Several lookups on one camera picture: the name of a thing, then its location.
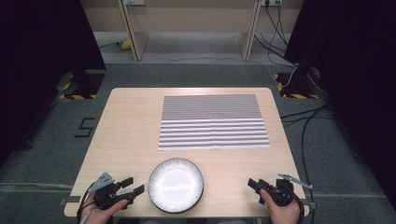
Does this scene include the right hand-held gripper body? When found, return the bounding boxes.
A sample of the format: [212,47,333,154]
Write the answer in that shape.
[262,173,314,207]

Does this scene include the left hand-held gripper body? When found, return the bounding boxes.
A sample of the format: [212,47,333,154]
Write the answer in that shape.
[88,172,134,211]

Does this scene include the person's left hand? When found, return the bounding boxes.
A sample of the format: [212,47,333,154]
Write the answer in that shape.
[81,192,129,224]

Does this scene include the person's right hand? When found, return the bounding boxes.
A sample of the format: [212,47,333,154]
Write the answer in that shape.
[260,189,302,224]

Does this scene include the grey striped placemat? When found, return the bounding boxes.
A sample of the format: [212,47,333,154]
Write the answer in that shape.
[158,93,271,152]

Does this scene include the stand base with hazard tape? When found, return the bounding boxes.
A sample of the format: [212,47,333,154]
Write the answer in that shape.
[273,71,320,100]
[59,70,106,101]

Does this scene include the black curtain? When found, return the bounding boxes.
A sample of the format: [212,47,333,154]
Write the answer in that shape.
[0,0,107,169]
[283,0,396,213]

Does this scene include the light wooden desk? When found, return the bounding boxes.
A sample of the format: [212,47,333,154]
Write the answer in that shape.
[117,0,262,62]

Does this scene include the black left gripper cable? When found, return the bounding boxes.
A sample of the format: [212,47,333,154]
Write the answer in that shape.
[75,183,98,224]

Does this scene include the grey cable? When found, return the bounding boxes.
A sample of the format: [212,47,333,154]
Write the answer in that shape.
[78,207,93,224]

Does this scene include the long black floor cable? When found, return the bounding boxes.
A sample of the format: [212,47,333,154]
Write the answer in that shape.
[300,105,331,224]

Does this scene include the thin white floor cable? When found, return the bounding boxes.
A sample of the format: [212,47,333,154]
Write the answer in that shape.
[148,39,298,89]

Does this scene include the black socket cables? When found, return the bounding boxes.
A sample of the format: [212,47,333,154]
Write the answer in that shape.
[253,4,297,68]

